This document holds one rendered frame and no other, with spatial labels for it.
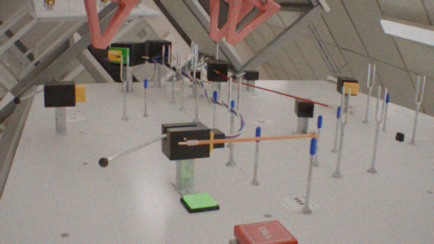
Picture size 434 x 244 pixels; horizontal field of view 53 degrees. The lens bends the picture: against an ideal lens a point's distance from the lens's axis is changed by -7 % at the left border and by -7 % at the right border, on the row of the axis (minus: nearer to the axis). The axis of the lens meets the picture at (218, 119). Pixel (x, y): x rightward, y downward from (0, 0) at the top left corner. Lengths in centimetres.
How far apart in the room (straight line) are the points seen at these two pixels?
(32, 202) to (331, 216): 38
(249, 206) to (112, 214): 18
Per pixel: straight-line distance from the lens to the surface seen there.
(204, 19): 161
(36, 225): 56
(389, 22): 444
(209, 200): 59
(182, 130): 60
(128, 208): 59
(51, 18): 375
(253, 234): 46
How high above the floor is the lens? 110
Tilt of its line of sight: 5 degrees up
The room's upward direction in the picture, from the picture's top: 49 degrees clockwise
